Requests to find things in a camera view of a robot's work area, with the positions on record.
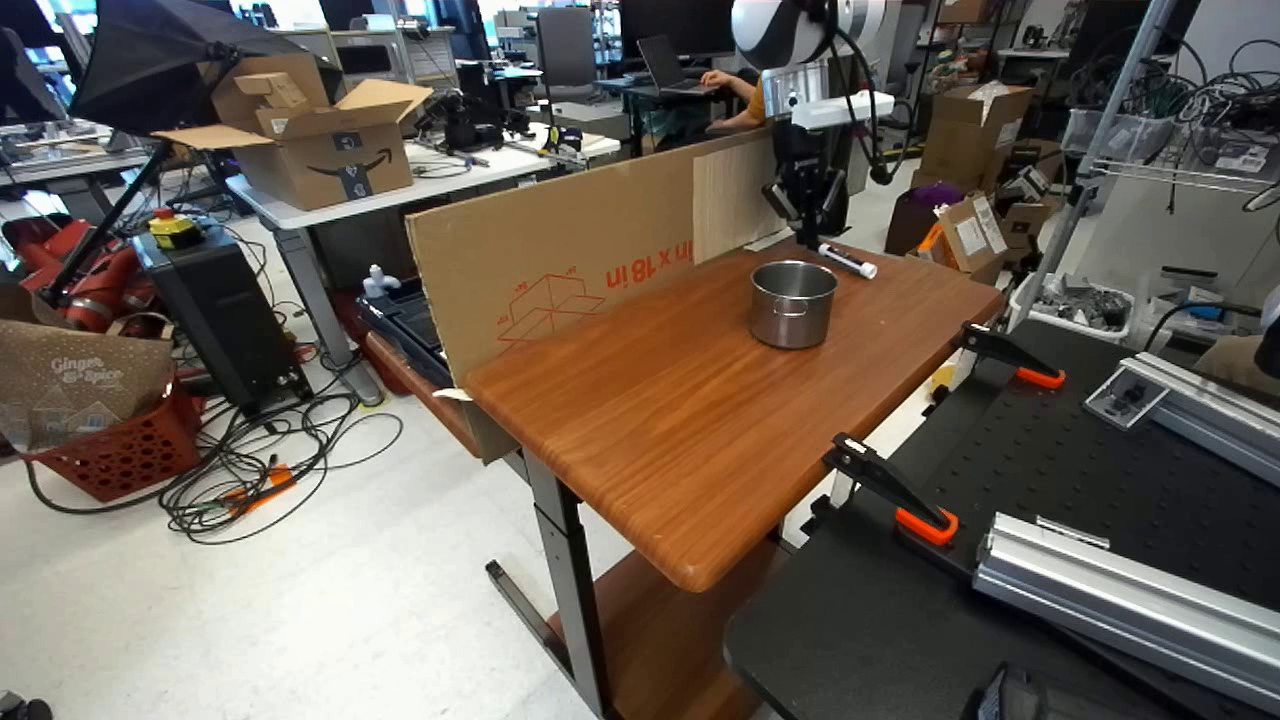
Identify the aluminium extrusion rail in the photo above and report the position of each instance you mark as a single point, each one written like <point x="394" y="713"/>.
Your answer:
<point x="1135" y="600"/>
<point x="1222" y="412"/>

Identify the grey metal bracket plate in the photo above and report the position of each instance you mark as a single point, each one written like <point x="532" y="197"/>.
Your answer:
<point x="1126" y="396"/>

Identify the brown wooden side table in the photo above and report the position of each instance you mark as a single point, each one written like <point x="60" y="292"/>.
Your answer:
<point x="463" y="427"/>

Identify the white spray bottle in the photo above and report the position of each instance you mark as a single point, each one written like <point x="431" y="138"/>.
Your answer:
<point x="381" y="280"/>

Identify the black perforated breadboard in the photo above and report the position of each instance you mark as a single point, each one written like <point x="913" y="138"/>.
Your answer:
<point x="1064" y="464"/>

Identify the white desk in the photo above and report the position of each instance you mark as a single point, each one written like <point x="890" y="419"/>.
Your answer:
<point x="467" y="166"/>

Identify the yellow red emergency stop button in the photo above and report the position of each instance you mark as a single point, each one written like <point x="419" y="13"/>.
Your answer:
<point x="175" y="230"/>

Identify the brown paper bag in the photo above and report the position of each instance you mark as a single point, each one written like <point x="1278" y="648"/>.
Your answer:
<point x="81" y="380"/>

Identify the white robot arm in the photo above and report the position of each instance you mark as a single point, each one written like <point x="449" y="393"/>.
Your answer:
<point x="824" y="101"/>

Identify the cardboard panel with red print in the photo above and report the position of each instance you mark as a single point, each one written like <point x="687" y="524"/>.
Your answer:
<point x="562" y="253"/>

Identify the purple bag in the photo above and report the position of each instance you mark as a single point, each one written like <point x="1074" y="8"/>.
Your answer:
<point x="913" y="215"/>

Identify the black softbox light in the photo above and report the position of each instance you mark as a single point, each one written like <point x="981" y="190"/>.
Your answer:
<point x="147" y="67"/>

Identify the grey diagonal metal pole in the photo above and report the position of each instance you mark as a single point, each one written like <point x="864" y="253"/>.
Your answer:
<point x="1113" y="123"/>

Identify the light plywood board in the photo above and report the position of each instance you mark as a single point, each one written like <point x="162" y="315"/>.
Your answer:
<point x="735" y="187"/>

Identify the grey cluttered desk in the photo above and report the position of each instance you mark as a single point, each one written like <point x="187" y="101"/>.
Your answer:
<point x="67" y="163"/>

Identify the orange power plug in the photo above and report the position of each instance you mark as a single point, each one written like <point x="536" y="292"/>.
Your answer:
<point x="264" y="480"/>

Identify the black computer tower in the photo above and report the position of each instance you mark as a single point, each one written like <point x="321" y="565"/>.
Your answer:
<point x="221" y="320"/>

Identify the black laptop screen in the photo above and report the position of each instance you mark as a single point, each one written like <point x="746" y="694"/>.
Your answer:
<point x="22" y="81"/>

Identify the person in yellow shirt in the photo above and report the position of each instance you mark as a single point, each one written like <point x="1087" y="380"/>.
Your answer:
<point x="737" y="99"/>

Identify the small cardboard box with label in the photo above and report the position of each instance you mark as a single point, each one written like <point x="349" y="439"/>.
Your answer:
<point x="975" y="238"/>

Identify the red machine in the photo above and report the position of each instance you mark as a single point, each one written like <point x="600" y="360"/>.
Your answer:
<point x="93" y="284"/>

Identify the red plastic basket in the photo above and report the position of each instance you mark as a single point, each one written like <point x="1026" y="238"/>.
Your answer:
<point x="124" y="461"/>

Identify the black and white marker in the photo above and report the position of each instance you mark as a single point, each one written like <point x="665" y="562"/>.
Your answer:
<point x="850" y="256"/>

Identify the black computer monitor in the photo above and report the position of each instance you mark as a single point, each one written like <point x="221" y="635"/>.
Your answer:
<point x="682" y="26"/>

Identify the open cardboard box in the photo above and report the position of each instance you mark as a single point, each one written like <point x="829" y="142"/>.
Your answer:
<point x="335" y="163"/>

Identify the grey mesh office chair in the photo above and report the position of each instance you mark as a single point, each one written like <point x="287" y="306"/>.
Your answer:
<point x="568" y="62"/>

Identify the large closed cardboard box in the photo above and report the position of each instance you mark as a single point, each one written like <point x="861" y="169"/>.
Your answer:
<point x="975" y="132"/>

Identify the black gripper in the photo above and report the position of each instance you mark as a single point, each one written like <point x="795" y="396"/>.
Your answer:
<point x="812" y="163"/>

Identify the cluttered equipment shelf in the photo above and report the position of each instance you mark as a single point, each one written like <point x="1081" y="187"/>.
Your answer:
<point x="1203" y="123"/>

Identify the brown wooden lower panel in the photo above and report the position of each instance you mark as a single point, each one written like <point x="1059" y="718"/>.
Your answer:
<point x="665" y="641"/>

